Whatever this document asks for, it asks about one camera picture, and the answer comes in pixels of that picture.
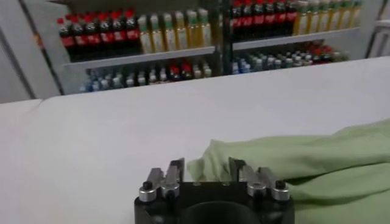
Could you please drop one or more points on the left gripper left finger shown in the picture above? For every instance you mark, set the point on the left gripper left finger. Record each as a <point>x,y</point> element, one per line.
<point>170,182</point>

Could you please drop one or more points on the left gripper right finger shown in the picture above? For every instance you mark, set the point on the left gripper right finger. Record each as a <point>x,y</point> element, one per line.
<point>253,185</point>

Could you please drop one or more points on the light green t-shirt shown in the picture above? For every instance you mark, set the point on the light green t-shirt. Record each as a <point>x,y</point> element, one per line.
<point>304,158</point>

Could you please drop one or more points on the red-cap cola bottle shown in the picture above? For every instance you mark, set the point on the red-cap cola bottle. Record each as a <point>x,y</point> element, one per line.
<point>259,19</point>
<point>107,37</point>
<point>67,41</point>
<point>317,51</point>
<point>120,35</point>
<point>270,18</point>
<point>175,70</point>
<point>247,20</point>
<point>81,40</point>
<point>186,68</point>
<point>291,16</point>
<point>133,34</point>
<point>281,17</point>
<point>94,38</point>
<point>237,22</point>
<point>328,49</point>

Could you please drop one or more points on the white cooler shelf board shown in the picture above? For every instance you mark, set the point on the white cooler shelf board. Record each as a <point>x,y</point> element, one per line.
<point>289,39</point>
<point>137,58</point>

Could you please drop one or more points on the yellow tea bottle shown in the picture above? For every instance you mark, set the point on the yellow tea bottle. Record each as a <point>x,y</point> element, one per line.
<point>194,33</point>
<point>324,19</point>
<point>301,22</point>
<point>205,31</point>
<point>182,34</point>
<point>313,20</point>
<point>346,15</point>
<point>145,39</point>
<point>170,36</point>
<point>158,38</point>
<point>335,17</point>
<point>356,13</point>

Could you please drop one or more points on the open drinks display cooler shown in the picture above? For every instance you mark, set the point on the open drinks display cooler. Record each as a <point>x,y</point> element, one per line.
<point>228,36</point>
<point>68,79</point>

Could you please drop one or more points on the glass cooler door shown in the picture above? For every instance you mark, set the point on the glass cooler door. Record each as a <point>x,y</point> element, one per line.
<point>38,39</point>

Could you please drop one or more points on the black vertical frame strip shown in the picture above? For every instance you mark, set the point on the black vertical frame strip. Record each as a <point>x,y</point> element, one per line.
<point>375,29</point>
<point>18,65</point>

